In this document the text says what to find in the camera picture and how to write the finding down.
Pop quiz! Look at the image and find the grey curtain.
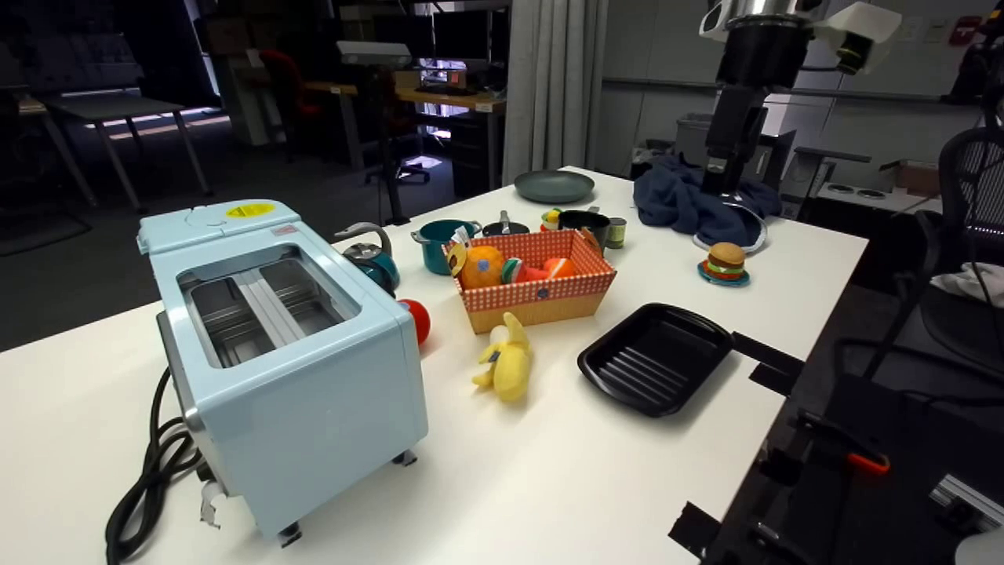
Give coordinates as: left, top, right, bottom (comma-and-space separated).
499, 0, 611, 189

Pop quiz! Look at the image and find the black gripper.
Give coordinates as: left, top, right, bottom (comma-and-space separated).
702, 85, 774, 200

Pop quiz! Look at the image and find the black toy pot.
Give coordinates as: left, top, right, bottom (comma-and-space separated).
555, 208, 614, 251

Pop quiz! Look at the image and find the teal toy pot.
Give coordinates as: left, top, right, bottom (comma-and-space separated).
409, 216, 485, 279

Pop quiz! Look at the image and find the black mounting frame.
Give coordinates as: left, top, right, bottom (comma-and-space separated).
667, 330, 1004, 565

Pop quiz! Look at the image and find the wooden background table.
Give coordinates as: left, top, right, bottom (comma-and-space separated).
390, 56, 507, 194

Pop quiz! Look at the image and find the black power cable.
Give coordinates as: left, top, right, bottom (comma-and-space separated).
100, 365, 208, 565

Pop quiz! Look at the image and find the orange plush fruit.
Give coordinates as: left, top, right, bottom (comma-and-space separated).
456, 240, 507, 292

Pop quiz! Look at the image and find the black grill pan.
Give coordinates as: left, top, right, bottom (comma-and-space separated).
575, 301, 808, 419

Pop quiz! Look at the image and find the white crumpled cloth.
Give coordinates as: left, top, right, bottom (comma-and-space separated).
928, 256, 1004, 314

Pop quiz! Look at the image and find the grey round plate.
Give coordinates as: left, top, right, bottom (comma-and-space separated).
510, 166, 599, 208

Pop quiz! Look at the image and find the teal toy kettle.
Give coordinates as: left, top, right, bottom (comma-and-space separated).
333, 221, 405, 298

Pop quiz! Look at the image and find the light blue toaster oven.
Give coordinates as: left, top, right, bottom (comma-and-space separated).
135, 198, 433, 548

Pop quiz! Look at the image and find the toy burger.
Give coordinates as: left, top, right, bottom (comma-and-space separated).
695, 238, 752, 289

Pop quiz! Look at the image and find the watermelon plush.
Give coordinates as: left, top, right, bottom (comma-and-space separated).
499, 253, 549, 289

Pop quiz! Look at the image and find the dark blue cloth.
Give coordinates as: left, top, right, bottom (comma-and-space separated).
631, 153, 783, 251

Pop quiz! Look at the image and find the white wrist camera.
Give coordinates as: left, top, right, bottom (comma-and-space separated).
814, 0, 906, 77

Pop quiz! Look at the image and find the orange handled clamp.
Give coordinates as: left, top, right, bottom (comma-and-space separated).
796, 412, 895, 479

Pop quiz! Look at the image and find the orange checkered basket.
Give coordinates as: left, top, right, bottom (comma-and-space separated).
456, 227, 618, 336

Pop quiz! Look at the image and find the black office chair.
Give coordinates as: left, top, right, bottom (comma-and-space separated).
856, 122, 1004, 387

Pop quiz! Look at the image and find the yellow banana plush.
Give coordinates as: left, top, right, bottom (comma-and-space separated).
467, 308, 535, 407

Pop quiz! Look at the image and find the red toy tomato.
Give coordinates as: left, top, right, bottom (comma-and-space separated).
399, 296, 435, 349

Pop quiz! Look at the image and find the black metal chair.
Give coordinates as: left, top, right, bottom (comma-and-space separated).
17, 29, 212, 214

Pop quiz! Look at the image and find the black pot lid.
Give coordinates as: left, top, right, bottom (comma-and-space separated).
476, 208, 532, 238

